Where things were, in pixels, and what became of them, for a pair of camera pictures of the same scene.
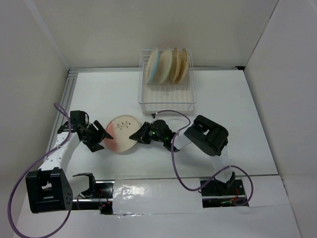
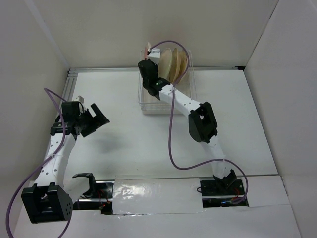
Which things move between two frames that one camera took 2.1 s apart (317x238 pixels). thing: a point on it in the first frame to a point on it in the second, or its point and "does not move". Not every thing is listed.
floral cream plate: (183, 66) does not move
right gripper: (144, 133) to (144, 70)
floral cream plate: (175, 66) does not move
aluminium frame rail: (72, 74) does not move
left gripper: (93, 146) to (97, 121)
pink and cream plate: (121, 128) to (145, 50)
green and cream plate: (165, 65) does not move
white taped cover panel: (149, 195) does not move
